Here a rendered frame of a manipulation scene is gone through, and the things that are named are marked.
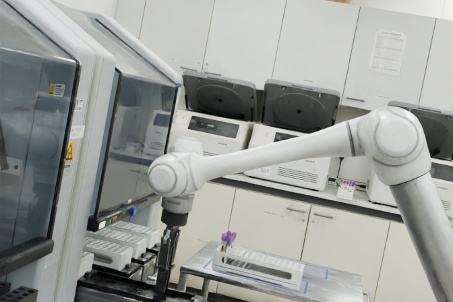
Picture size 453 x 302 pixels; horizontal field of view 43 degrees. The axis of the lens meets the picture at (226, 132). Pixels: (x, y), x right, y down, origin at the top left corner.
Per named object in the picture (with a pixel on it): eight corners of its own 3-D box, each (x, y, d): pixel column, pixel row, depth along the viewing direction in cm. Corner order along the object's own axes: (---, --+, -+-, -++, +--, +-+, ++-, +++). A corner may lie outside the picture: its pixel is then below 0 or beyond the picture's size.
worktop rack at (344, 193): (352, 200, 373) (353, 191, 373) (336, 197, 376) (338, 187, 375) (354, 195, 402) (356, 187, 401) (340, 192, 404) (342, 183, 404)
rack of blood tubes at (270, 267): (211, 267, 194) (214, 250, 194) (218, 261, 204) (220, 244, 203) (298, 290, 188) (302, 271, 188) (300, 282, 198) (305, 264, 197)
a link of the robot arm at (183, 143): (165, 184, 171) (154, 190, 158) (174, 132, 170) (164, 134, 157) (201, 191, 170) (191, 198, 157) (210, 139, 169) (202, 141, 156)
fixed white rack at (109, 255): (29, 253, 180) (32, 233, 179) (44, 245, 190) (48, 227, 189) (119, 275, 175) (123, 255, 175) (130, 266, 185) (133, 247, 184)
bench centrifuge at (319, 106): (241, 176, 389) (261, 75, 386) (252, 168, 451) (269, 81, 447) (324, 193, 381) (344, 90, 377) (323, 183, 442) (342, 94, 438)
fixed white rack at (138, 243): (52, 243, 195) (55, 224, 194) (65, 236, 205) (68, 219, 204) (135, 262, 190) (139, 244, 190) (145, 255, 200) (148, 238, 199)
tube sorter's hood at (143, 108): (-72, 193, 166) (-36, -28, 162) (34, 174, 225) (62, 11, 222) (96, 232, 157) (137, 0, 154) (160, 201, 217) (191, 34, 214)
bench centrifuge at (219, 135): (158, 158, 400) (174, 67, 397) (183, 154, 461) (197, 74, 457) (236, 175, 389) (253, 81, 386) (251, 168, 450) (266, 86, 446)
